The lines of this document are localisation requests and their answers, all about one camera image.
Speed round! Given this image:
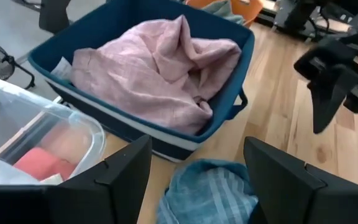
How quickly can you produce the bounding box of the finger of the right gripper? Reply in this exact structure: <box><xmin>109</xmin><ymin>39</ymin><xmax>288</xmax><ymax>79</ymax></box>
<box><xmin>309</xmin><ymin>68</ymin><xmax>358</xmax><ymax>134</ymax></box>

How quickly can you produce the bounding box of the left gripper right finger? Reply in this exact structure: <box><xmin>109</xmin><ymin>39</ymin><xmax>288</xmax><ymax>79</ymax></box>
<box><xmin>243</xmin><ymin>136</ymin><xmax>326</xmax><ymax>224</ymax></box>

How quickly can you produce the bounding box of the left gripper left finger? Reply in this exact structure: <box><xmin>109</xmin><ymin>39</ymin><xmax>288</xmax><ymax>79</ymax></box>
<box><xmin>59</xmin><ymin>134</ymin><xmax>154</xmax><ymax>224</ymax></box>

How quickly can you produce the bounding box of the blue striped towel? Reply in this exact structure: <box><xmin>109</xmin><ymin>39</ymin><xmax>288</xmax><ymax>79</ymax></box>
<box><xmin>156</xmin><ymin>159</ymin><xmax>259</xmax><ymax>224</ymax></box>

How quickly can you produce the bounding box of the coral pink cloth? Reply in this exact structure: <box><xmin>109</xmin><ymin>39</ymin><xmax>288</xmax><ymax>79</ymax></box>
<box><xmin>12</xmin><ymin>146</ymin><xmax>78</xmax><ymax>181</ymax></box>

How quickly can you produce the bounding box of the pink woven cloth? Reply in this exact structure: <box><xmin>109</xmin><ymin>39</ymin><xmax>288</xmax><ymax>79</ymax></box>
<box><xmin>70</xmin><ymin>14</ymin><xmax>242</xmax><ymax>136</ymax></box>

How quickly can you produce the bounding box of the blue fabric bin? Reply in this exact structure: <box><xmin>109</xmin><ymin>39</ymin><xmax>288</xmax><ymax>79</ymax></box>
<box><xmin>28</xmin><ymin>0</ymin><xmax>256</xmax><ymax>163</ymax></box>

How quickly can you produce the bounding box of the clear plastic bin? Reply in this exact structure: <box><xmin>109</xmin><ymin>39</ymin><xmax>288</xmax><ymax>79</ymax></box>
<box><xmin>0</xmin><ymin>76</ymin><xmax>107</xmax><ymax>187</ymax></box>

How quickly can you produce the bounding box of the orange plastic bin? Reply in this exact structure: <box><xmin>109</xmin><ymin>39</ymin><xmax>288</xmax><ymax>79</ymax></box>
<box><xmin>185</xmin><ymin>0</ymin><xmax>264</xmax><ymax>28</ymax></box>

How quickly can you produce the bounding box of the white bin label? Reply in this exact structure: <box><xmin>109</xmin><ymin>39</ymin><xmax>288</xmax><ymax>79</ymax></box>
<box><xmin>50</xmin><ymin>56</ymin><xmax>73</xmax><ymax>82</ymax></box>

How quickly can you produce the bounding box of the grey angled metal stand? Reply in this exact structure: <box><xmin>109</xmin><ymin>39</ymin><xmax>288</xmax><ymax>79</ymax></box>
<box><xmin>39</xmin><ymin>0</ymin><xmax>71</xmax><ymax>34</ymax></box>

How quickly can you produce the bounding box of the black aluminium table frame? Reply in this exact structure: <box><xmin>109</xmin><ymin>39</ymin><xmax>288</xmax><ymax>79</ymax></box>
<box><xmin>255</xmin><ymin>9</ymin><xmax>358</xmax><ymax>57</ymax></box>

